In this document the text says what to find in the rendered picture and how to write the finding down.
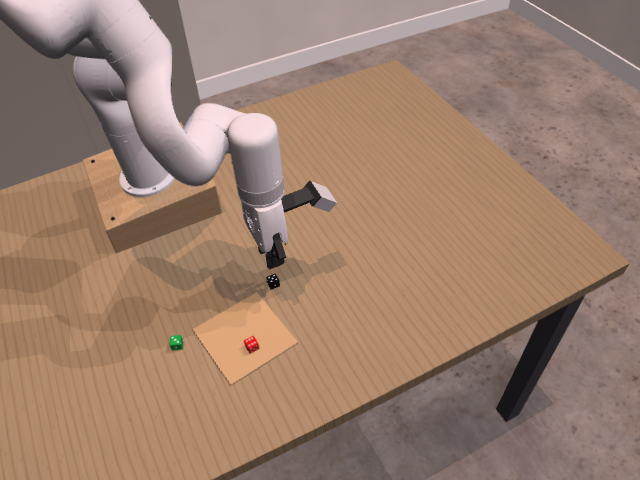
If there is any green die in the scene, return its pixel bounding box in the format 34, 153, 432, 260
170, 335, 183, 350

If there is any red die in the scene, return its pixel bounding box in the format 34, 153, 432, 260
244, 336, 259, 354

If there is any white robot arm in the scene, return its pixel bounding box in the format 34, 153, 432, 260
0, 0, 284, 206

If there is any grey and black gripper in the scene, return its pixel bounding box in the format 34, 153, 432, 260
239, 192, 288, 269

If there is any tan flat mat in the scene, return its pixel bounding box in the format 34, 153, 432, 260
193, 292, 298, 386

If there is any black die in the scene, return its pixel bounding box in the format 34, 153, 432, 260
266, 274, 280, 290

